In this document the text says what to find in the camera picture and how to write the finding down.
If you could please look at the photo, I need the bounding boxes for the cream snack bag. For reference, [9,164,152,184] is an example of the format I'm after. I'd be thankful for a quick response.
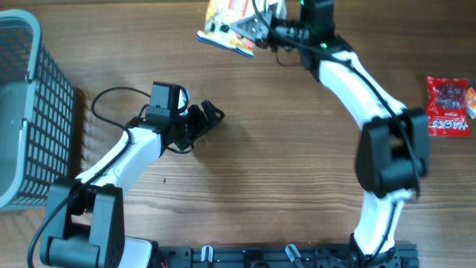
[196,0,274,59]

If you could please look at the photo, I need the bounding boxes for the red snack packet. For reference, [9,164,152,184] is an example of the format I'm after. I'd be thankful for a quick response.
[426,77,470,137]

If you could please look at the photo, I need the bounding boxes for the orange small box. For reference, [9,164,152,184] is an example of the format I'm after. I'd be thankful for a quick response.
[465,87,476,119]

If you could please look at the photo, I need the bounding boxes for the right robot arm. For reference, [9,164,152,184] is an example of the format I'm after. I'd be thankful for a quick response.
[230,1,429,267]

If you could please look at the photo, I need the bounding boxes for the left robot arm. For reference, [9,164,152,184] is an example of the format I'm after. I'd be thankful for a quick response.
[27,82,225,267]

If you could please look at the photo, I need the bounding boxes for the grey plastic shopping basket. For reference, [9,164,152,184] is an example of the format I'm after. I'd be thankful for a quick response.
[1,10,76,211]

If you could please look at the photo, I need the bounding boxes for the black right camera cable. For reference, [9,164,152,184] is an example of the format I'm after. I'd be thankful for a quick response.
[251,0,423,261]

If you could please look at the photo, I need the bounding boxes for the black camera cable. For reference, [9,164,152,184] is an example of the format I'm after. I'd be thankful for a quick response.
[26,86,196,268]
[251,0,423,261]

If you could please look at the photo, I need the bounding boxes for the black left camera cable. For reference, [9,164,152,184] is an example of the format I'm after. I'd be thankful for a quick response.
[26,86,196,268]

